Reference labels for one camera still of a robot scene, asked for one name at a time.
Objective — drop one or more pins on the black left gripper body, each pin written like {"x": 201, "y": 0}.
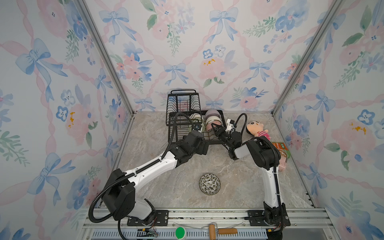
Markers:
{"x": 200, "y": 150}

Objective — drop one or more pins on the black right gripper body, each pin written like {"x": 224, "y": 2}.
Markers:
{"x": 226, "y": 140}

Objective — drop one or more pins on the black floral bowl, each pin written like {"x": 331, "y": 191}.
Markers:
{"x": 210, "y": 125}
{"x": 209, "y": 184}

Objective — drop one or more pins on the cream white bowl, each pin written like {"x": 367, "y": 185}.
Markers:
{"x": 213, "y": 118}

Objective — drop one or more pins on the light green bowl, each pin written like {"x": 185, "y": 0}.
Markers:
{"x": 200, "y": 127}

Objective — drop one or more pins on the cream speckled bowl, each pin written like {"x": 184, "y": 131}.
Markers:
{"x": 196, "y": 118}

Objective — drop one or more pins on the black wire dish rack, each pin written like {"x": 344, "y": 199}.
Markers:
{"x": 180, "y": 105}

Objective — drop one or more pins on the lavender bowl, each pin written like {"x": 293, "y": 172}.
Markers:
{"x": 212, "y": 112}

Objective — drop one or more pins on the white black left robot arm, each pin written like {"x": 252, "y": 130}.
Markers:
{"x": 119, "y": 193}

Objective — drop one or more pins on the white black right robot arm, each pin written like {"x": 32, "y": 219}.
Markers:
{"x": 267, "y": 157}

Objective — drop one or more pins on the pink plush doll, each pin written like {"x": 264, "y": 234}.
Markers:
{"x": 257, "y": 130}

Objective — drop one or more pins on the green red soup packet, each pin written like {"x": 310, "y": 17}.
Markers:
{"x": 283, "y": 149}

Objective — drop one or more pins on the green round button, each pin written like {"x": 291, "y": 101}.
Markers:
{"x": 180, "y": 233}

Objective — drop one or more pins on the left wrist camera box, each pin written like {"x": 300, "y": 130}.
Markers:
{"x": 191, "y": 140}

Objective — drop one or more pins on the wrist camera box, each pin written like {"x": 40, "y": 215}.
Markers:
{"x": 191, "y": 140}
{"x": 230, "y": 126}

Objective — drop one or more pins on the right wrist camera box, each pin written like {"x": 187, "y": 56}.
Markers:
{"x": 230, "y": 126}

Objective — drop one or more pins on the wooden handled tool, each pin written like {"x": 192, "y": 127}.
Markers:
{"x": 215, "y": 232}

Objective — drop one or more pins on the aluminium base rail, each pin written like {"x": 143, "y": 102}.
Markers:
{"x": 306, "y": 224}

